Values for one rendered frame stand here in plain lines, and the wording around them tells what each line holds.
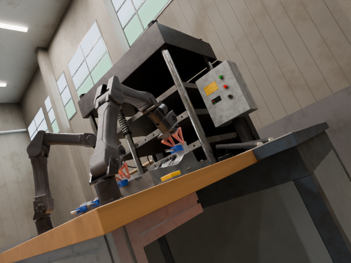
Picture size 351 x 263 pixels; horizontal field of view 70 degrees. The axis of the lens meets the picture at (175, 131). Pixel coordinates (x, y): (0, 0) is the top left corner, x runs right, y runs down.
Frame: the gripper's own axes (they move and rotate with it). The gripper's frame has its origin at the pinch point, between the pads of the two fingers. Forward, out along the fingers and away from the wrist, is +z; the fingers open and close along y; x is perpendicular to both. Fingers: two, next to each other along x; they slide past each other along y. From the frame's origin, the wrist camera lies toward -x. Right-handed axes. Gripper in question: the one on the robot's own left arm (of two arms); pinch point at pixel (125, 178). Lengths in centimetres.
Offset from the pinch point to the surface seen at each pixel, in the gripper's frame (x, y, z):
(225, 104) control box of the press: -89, -27, 15
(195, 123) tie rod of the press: -75, -5, 13
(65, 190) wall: -365, 777, 74
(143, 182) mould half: 4.0, -13.0, 4.0
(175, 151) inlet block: -7.7, -29.6, 1.5
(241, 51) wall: -324, 6, 16
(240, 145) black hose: -40, -41, 27
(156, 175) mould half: 0.6, -19.0, 5.2
